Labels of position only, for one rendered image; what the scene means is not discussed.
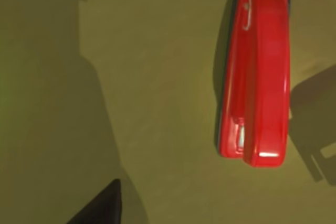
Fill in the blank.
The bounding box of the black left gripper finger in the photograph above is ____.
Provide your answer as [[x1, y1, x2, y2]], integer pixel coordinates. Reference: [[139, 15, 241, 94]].
[[66, 178, 123, 224]]

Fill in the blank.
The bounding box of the red stapler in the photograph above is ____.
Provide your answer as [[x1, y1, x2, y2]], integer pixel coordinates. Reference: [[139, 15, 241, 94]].
[[216, 0, 292, 168]]

